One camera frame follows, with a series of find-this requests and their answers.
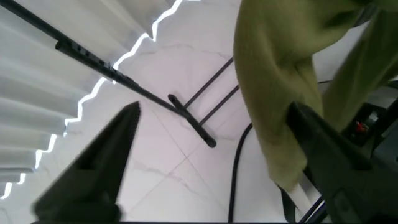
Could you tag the white curtain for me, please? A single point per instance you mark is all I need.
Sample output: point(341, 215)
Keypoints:
point(31, 77)

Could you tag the black clothes rack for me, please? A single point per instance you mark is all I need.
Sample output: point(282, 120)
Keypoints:
point(93, 60)

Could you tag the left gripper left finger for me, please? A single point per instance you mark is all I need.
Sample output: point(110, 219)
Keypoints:
point(90, 177)

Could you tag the green printed shirt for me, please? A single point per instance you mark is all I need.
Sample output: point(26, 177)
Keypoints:
point(273, 62)

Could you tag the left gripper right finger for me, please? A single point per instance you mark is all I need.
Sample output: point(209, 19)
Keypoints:
point(348, 177)

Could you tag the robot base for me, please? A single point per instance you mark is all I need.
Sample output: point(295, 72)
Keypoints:
point(363, 118)

